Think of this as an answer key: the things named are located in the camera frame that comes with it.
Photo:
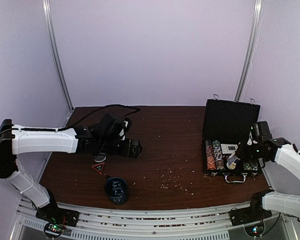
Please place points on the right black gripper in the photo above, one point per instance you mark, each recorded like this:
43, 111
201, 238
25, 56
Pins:
240, 153

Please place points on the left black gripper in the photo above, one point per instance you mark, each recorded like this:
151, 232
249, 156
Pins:
134, 152

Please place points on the white card deck box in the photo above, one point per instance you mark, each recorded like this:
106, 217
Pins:
228, 148

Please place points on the orange black chip stack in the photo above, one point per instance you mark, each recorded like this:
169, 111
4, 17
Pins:
210, 158

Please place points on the yellow blue card deck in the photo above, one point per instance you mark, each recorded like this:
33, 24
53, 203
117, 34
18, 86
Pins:
232, 162

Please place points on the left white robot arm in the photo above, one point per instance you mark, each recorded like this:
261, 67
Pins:
17, 139

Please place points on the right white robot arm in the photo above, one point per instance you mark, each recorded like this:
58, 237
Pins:
286, 155

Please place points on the clear acrylic dealer button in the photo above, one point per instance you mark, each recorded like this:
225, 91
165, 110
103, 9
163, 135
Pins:
100, 158

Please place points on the triangular all in button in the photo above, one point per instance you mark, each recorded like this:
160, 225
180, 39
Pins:
99, 167

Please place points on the black poker chip case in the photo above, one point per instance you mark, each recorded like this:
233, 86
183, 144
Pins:
228, 122

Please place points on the green blue chip stack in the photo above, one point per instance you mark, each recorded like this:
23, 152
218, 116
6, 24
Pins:
218, 155

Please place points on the grey black chip stack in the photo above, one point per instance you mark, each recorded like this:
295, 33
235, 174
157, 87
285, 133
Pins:
208, 143

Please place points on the dark blue printed cup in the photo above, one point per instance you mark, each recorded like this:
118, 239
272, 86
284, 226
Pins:
116, 189

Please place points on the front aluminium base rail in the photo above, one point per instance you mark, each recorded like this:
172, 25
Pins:
209, 223

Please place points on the right aluminium frame post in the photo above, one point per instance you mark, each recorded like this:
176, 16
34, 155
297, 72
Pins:
251, 47

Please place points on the aluminium frame post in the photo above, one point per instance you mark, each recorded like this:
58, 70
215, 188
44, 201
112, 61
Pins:
251, 47
55, 53

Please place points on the left aluminium frame post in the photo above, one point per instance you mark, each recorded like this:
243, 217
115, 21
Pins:
55, 53

